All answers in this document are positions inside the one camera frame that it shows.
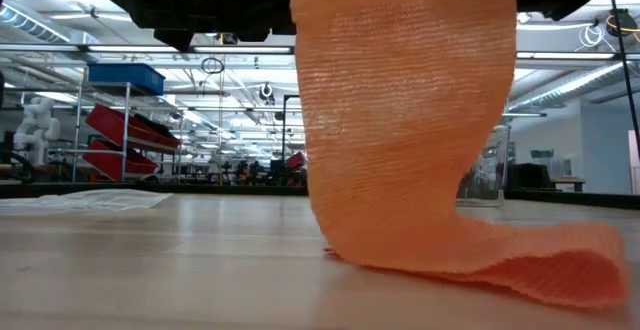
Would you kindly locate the thin black slanted pole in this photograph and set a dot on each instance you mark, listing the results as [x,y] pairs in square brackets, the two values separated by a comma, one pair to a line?
[625,70]

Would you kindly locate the metal shelf rack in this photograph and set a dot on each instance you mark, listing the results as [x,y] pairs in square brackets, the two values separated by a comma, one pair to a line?
[126,120]

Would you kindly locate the clear plastic zip bag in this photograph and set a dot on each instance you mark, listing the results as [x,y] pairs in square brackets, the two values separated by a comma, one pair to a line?
[100,200]

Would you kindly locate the clear plastic bin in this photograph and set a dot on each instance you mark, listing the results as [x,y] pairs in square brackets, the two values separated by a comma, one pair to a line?
[487,170]

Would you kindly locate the wooden desk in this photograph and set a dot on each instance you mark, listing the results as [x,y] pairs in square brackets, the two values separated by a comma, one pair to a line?
[567,181]

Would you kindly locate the black office chair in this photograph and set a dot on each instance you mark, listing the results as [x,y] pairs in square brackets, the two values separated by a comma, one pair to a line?
[530,176]

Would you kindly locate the black gantry frame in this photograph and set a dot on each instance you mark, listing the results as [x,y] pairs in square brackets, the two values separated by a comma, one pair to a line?
[283,130]

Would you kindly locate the blue storage bin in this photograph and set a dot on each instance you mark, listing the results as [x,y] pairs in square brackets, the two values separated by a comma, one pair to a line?
[125,77]

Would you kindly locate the orange elastic bandage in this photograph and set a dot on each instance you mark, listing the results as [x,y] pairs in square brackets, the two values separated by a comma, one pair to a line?
[400,145]

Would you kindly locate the red storage bin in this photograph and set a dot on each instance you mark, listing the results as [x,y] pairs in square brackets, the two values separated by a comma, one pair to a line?
[107,162]
[115,122]

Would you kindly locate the small red container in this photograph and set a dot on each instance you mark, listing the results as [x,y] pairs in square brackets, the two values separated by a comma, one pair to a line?
[296,161]

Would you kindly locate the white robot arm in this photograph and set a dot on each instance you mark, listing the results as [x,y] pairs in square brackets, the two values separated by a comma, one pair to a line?
[35,125]

